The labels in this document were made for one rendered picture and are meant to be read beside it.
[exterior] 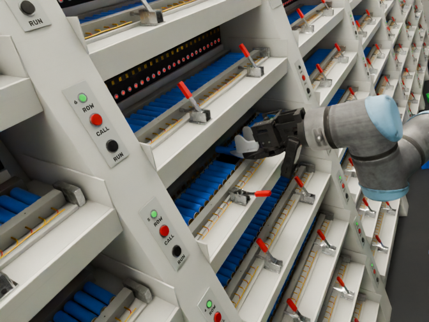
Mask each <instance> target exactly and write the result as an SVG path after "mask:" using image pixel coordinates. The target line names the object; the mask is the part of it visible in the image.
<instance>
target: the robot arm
mask: <svg viewBox="0 0 429 322"><path fill-rule="evenodd" d="M273 113H276V116H275V117H271V118H269V116H267V115H268V114H273ZM262 117H263V118H264V119H263V121H260V122H258V123H257V122H256V123H255V124H254V125H253V126H251V127H248V126H244V127H243V137H242V136H241V135H236V136H235V138H234V140H235V144H236V145H235V146H234V148H236V150H232V151H230V154H232V155H235V156H237V157H240V158H244V159H250V160H257V159H261V158H266V157H273V156H276V155H279V154H281V153H283V152H284V151H285V157H284V160H283V164H282V167H281V175H280V176H283V177H285V178H288V179H290V178H291V177H292V175H294V174H295V172H296V171H297V166H298V164H297V162H298V159H299V154H300V151H301V147H302V146H303V147H304V148H311V149H312V150H313V151H322V150H331V149H338V148H348V149H349V153H350V157H351V159H352V163H353V165H354V168H355V172H356V175H357V178H358V185H359V186H360V187H361V190H362V192H363V194H364V195H365V196H366V197H367V198H369V199H371V200H373V201H380V202H387V201H394V200H397V199H399V198H401V197H403V196H405V195H406V194H407V192H408V191H409V186H410V185H409V182H408V181H407V179H408V178H409V177H410V176H411V175H412V174H414V173H415V172H416V171H417V170H418V169H419V168H420V167H422V166H423V165H424V164H425V163H427V161H429V111H423V112H420V113H419V114H417V115H415V116H413V117H411V118H410V119H409V120H408V121H407V122H406V123H405V124H404V125H402V120H401V118H400V112H399V110H398V107H397V105H396V102H395V101H394V100H393V98H392V97H391V96H389V95H378V96H368V97H366V98H362V99H359V100H353V101H350V102H345V103H339V104H336V105H330V106H325V107H319V108H316V109H310V110H308V111H307V112H305V109H304V107H302V108H298V109H293V110H289V111H284V112H282V110H279V111H273V112H269V113H265V114H262Z"/></svg>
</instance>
